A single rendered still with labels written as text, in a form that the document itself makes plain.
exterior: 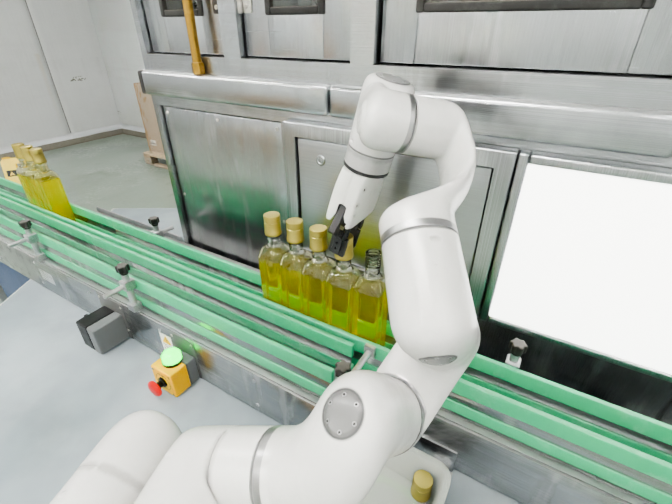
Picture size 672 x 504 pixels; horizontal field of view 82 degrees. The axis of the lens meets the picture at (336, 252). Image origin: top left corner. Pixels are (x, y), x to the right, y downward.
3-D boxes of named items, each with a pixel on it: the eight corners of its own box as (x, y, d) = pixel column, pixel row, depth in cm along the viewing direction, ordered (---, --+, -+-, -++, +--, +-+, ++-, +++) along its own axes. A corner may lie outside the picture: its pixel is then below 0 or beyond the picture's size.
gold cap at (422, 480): (420, 478, 71) (423, 464, 69) (434, 495, 69) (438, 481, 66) (406, 489, 69) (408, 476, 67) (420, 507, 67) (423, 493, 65)
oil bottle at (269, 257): (297, 318, 93) (292, 241, 82) (283, 331, 89) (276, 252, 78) (279, 310, 96) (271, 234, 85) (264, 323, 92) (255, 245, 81)
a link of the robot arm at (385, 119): (448, 110, 46) (373, 96, 43) (417, 187, 52) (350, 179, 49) (409, 73, 57) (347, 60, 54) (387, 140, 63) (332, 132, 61)
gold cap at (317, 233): (331, 246, 76) (330, 226, 73) (321, 254, 73) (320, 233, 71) (316, 241, 77) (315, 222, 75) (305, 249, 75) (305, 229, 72)
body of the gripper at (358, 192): (363, 142, 66) (348, 198, 72) (331, 157, 58) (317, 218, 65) (402, 160, 63) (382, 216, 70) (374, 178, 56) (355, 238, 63)
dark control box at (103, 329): (130, 338, 106) (122, 314, 101) (102, 356, 100) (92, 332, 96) (112, 328, 109) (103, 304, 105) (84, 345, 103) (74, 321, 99)
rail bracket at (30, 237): (50, 260, 117) (32, 220, 110) (23, 271, 112) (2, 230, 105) (43, 256, 119) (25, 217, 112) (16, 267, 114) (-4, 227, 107)
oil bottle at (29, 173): (70, 224, 138) (40, 145, 123) (54, 230, 133) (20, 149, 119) (62, 220, 140) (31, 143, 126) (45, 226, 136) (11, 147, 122)
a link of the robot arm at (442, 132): (370, 257, 45) (356, 119, 54) (466, 263, 49) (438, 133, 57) (400, 222, 38) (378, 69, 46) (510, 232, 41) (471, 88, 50)
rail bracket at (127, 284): (146, 309, 97) (131, 264, 90) (119, 326, 91) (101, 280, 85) (136, 304, 99) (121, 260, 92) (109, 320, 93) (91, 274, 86)
